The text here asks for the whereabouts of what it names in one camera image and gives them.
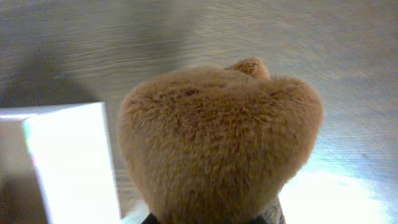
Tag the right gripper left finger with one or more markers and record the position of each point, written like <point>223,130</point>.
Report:
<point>150,219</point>

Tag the brown plush animal toy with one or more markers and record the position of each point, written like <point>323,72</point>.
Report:
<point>210,145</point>

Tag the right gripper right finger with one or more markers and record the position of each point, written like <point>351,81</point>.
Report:
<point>258,220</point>

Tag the pink open cardboard box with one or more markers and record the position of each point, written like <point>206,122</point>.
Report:
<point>68,148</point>

